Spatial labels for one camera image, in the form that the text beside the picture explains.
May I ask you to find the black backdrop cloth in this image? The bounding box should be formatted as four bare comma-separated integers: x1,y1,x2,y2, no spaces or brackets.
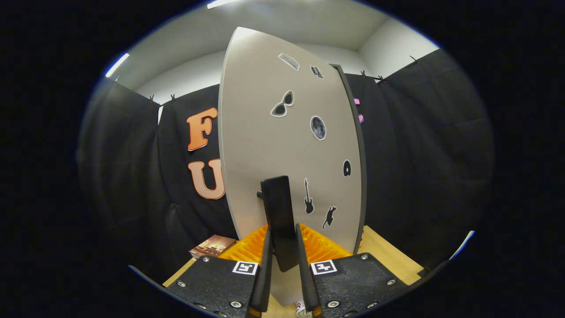
77,49,495,283

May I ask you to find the row of black cloth clips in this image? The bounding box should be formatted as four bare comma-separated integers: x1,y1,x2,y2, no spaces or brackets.
113,55,420,104

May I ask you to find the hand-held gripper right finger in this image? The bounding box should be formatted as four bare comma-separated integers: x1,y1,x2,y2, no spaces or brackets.
295,223,411,318

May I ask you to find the white device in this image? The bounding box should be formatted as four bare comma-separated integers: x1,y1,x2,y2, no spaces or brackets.
450,231,475,259

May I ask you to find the narrow ceiling light strip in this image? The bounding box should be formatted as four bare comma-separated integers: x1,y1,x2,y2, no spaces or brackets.
105,53,130,78

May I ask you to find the beige shoe cabinet door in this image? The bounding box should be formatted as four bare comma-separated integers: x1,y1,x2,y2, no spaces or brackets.
218,26,365,307

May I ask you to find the black door handle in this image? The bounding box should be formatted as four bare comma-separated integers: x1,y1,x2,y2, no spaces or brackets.
257,175,301,273

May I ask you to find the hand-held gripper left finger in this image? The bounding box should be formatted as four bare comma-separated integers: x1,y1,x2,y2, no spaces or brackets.
166,224,273,318

